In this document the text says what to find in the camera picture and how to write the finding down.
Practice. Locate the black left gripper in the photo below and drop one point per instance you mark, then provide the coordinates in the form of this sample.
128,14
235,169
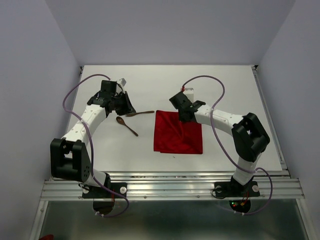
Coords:
128,108

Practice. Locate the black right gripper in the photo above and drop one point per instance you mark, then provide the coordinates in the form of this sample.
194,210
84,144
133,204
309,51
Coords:
180,118

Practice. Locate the red cloth napkin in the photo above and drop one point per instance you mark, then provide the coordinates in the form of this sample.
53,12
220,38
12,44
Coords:
171,136

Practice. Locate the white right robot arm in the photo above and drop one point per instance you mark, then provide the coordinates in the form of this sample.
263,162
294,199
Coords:
248,134

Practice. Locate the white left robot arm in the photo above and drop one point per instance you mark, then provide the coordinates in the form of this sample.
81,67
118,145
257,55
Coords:
69,157

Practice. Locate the dark wooden spoon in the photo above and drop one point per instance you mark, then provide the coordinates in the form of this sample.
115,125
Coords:
121,121

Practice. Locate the dark wooden fork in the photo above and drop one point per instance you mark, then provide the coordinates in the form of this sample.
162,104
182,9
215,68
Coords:
139,113

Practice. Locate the red object bottom left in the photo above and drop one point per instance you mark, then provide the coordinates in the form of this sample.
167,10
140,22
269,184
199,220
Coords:
47,237

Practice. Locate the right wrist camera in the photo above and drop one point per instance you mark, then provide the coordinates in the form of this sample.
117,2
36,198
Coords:
188,92

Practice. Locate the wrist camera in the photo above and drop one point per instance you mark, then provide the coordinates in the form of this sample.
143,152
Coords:
122,82
188,92

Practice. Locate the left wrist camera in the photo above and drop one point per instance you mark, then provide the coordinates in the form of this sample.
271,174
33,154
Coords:
122,82

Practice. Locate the aluminium front rail frame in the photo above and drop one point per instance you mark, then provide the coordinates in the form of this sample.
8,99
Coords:
166,186

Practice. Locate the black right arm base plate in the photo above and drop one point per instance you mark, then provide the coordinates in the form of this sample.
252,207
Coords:
230,189

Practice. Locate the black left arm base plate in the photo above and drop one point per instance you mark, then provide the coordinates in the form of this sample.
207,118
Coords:
93,192

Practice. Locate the aluminium right side rail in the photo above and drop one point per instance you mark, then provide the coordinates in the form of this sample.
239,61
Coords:
274,136

